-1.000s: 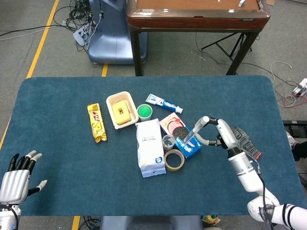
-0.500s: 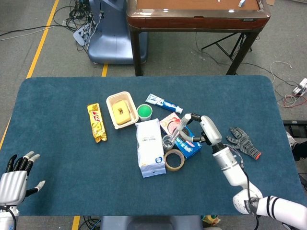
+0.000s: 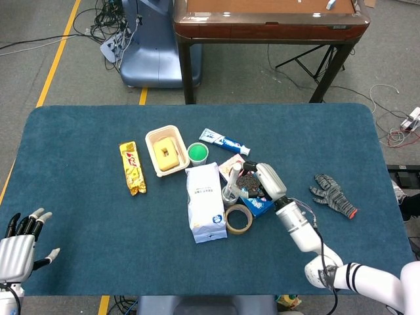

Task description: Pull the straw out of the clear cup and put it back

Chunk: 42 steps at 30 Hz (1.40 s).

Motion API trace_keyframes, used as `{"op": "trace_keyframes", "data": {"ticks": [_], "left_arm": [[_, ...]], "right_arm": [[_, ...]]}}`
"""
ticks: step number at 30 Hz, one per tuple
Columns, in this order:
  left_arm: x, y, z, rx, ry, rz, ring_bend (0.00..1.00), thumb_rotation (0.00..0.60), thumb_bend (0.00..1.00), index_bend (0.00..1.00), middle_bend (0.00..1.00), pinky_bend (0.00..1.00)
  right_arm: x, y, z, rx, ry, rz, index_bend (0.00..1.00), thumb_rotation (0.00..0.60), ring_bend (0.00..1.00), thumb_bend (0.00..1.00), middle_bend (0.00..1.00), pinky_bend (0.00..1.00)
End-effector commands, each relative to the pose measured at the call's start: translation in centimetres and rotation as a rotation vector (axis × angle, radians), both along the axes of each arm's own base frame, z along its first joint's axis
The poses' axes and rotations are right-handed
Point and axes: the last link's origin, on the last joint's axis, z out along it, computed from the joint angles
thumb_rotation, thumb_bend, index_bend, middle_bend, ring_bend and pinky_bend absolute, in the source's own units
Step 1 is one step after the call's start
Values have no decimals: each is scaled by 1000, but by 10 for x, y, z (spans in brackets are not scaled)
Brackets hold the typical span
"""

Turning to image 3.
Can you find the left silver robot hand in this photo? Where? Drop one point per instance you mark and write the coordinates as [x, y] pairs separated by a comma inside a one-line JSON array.
[[16, 259]]

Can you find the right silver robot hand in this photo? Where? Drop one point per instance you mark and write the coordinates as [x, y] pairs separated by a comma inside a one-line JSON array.
[[272, 182]]

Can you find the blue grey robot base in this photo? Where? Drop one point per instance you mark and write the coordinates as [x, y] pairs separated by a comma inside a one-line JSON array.
[[154, 59]]

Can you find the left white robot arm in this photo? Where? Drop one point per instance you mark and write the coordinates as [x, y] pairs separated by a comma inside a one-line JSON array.
[[8, 298]]

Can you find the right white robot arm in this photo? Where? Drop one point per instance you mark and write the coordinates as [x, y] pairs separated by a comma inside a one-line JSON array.
[[298, 226]]

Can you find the grey blue own robot base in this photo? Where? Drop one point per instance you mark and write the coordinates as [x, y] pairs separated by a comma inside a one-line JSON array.
[[203, 305]]

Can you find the blue white toothpaste tube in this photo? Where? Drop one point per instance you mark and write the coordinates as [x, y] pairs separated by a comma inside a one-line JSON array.
[[223, 141]]

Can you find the blue cookie box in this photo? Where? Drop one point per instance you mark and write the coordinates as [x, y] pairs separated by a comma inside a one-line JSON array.
[[259, 206]]

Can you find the clear plastic cup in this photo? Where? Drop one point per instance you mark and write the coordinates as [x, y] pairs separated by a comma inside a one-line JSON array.
[[229, 201]]

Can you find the pink white snack packet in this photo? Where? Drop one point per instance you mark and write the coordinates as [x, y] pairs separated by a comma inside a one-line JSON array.
[[226, 169]]

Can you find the grey striped work glove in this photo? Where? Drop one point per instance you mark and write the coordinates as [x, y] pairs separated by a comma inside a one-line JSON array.
[[331, 193]]

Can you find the yellow packing tape roll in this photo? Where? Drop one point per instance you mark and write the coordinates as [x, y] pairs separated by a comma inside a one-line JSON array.
[[229, 226]]

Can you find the white paper bag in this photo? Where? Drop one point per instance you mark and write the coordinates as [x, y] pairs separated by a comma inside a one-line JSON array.
[[205, 203]]

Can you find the white cup green lid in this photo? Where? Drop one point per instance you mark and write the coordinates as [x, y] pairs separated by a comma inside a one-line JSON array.
[[197, 152]]

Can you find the blue carpet table cover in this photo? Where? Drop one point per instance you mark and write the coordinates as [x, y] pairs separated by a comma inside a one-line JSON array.
[[98, 229]]

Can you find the yellow sponge block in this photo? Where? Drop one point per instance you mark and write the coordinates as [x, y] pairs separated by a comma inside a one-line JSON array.
[[165, 160]]

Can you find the yellow green packet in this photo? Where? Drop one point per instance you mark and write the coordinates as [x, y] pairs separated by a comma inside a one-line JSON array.
[[288, 301]]

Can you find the black tripod stand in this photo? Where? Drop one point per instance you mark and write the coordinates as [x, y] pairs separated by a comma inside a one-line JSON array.
[[308, 62]]

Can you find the beige plastic food container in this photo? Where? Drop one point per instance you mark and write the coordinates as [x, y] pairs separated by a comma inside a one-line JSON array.
[[154, 134]]

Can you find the yellow foil snack packet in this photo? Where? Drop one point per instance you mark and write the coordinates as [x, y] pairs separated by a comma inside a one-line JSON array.
[[133, 167]]

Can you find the white power strip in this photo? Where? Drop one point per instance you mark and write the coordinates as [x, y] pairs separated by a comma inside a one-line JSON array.
[[411, 119]]

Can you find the brown mahjong table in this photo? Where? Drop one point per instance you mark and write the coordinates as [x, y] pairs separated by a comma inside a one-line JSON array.
[[269, 28]]

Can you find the single blue white mahjong tile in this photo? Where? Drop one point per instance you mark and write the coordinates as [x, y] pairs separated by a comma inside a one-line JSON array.
[[330, 4]]

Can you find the white floor device with plugs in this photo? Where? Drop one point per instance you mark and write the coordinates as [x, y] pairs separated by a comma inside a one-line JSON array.
[[110, 47]]

